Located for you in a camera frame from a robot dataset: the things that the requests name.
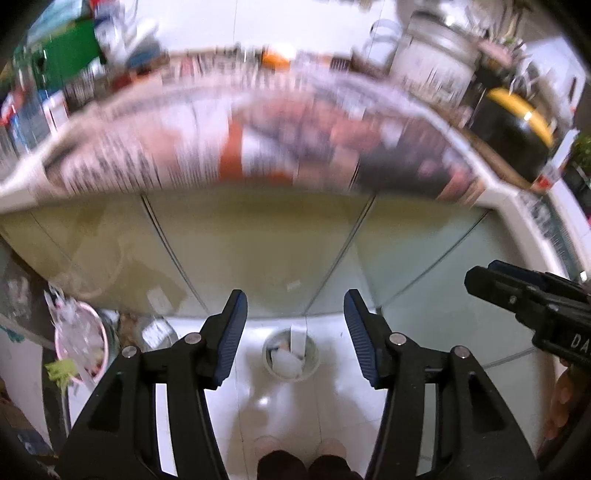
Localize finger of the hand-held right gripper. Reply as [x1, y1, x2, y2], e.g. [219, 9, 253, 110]
[464, 265, 551, 320]
[488, 260, 591, 297]

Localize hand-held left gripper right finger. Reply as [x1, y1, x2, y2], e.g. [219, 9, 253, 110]
[344, 288, 541, 480]

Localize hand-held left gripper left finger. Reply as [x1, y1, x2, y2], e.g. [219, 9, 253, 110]
[58, 289, 250, 480]

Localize small white plastic bin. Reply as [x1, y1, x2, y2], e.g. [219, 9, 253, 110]
[262, 327, 320, 382]

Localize white tissue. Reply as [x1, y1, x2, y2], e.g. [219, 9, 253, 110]
[270, 351, 306, 377]

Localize white tube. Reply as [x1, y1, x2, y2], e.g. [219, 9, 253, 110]
[291, 325, 308, 359]

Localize person's right hand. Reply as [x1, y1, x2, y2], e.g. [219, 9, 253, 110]
[544, 369, 576, 440]

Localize potted green plant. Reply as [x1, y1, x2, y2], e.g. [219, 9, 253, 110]
[562, 133, 591, 219]

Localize wooden cutting board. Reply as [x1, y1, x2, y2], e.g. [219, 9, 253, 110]
[462, 129, 542, 191]

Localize person's right leg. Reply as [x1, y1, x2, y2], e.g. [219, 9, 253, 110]
[308, 438, 363, 480]

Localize person's feet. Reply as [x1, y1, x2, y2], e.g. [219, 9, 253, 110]
[254, 436, 306, 480]

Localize black pot yellow lid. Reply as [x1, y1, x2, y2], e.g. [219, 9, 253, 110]
[465, 88, 556, 186]

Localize pink plastic basin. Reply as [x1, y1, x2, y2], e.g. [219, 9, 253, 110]
[54, 302, 115, 385]

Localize green rag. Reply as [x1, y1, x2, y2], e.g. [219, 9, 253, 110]
[45, 361, 78, 385]

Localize newspaper sheets on counter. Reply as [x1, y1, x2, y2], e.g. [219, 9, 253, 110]
[44, 76, 486, 205]

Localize white kettle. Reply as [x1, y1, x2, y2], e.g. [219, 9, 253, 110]
[521, 38, 588, 126]

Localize orange fruit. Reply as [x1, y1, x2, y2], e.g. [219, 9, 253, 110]
[262, 44, 295, 66]

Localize green plastic box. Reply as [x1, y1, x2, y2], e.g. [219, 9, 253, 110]
[14, 21, 103, 89]

